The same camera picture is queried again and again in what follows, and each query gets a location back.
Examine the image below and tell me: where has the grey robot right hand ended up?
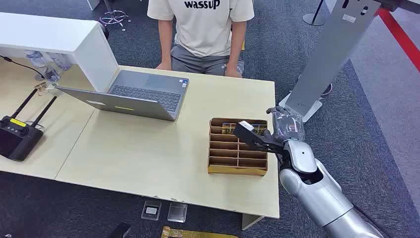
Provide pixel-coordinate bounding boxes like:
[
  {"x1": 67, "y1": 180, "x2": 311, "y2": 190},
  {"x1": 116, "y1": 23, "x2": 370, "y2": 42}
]
[{"x1": 265, "y1": 106, "x2": 306, "y2": 144}]

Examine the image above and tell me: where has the person's left hand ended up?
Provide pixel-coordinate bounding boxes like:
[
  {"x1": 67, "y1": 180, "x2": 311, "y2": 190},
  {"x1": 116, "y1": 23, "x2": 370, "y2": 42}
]
[{"x1": 224, "y1": 67, "x2": 243, "y2": 79}]

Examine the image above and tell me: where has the person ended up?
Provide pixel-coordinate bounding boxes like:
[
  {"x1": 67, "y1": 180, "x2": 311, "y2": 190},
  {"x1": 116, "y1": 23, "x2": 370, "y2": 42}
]
[{"x1": 147, "y1": 0, "x2": 255, "y2": 79}]

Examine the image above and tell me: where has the wooden card organizer box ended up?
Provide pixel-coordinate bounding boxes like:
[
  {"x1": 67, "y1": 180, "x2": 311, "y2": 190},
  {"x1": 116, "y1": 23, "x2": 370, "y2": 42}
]
[{"x1": 207, "y1": 118, "x2": 269, "y2": 177}]

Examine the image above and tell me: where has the clear empty card case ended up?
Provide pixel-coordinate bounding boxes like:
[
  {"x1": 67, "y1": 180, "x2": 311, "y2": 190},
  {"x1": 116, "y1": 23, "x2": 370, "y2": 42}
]
[{"x1": 167, "y1": 202, "x2": 188, "y2": 224}]

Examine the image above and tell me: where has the clear card case with label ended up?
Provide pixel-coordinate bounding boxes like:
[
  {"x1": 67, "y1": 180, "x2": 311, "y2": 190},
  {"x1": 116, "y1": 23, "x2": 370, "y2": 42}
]
[{"x1": 141, "y1": 199, "x2": 162, "y2": 221}]

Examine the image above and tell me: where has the grey open laptop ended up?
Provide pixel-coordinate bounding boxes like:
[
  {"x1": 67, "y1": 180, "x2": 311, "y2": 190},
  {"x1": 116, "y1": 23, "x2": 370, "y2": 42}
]
[{"x1": 55, "y1": 69, "x2": 190, "y2": 122}]

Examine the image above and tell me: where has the office chair wheel base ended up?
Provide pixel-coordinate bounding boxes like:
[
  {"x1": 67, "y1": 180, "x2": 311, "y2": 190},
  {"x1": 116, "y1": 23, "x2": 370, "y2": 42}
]
[{"x1": 99, "y1": 0, "x2": 132, "y2": 32}]

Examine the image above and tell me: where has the silver kiosk stand white base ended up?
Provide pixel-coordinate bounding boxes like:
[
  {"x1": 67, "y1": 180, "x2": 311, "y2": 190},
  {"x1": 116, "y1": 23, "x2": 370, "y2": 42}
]
[{"x1": 278, "y1": 0, "x2": 383, "y2": 123}]

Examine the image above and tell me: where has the stanchion pole with round base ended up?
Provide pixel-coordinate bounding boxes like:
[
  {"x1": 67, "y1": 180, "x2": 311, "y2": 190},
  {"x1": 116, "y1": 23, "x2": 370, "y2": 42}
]
[{"x1": 302, "y1": 0, "x2": 329, "y2": 27}]

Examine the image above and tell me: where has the white desk shelf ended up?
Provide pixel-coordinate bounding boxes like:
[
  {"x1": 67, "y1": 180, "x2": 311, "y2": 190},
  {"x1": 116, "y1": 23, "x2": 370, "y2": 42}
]
[{"x1": 0, "y1": 12, "x2": 120, "y2": 94}]

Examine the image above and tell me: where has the clear plastic water bottle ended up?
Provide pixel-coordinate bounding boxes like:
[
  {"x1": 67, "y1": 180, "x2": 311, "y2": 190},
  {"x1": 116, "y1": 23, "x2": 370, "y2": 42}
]
[
  {"x1": 49, "y1": 53, "x2": 72, "y2": 71},
  {"x1": 43, "y1": 65, "x2": 62, "y2": 82},
  {"x1": 25, "y1": 50, "x2": 47, "y2": 68}
]

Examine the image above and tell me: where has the pale desk leg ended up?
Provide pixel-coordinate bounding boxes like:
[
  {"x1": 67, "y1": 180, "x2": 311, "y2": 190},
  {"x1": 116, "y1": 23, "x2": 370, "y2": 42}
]
[{"x1": 241, "y1": 213, "x2": 265, "y2": 231}]

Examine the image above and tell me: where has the small wooden block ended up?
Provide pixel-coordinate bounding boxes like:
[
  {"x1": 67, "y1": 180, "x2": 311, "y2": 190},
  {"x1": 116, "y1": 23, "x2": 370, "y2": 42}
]
[{"x1": 34, "y1": 81, "x2": 49, "y2": 97}]

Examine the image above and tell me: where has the red floor strip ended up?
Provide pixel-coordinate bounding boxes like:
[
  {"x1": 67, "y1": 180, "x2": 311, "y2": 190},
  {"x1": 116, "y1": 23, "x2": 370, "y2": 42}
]
[{"x1": 375, "y1": 7, "x2": 420, "y2": 73}]

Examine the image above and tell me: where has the gold patterned flat box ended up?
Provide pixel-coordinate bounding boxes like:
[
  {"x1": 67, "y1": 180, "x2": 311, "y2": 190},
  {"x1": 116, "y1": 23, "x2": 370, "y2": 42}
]
[{"x1": 160, "y1": 226, "x2": 240, "y2": 238}]

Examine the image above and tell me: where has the black remote controller with antennas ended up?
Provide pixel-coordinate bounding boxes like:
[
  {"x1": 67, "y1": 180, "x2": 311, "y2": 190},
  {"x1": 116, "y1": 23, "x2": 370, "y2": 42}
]
[{"x1": 0, "y1": 88, "x2": 58, "y2": 162}]

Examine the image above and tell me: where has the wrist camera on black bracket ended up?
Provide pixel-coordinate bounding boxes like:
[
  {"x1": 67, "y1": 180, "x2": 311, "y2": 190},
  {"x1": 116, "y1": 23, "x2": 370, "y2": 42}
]
[{"x1": 233, "y1": 120, "x2": 285, "y2": 155}]

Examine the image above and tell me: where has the black gooseneck cable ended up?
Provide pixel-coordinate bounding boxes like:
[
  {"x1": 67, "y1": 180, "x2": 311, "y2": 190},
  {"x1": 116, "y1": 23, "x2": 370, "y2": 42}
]
[{"x1": 0, "y1": 55, "x2": 46, "y2": 81}]

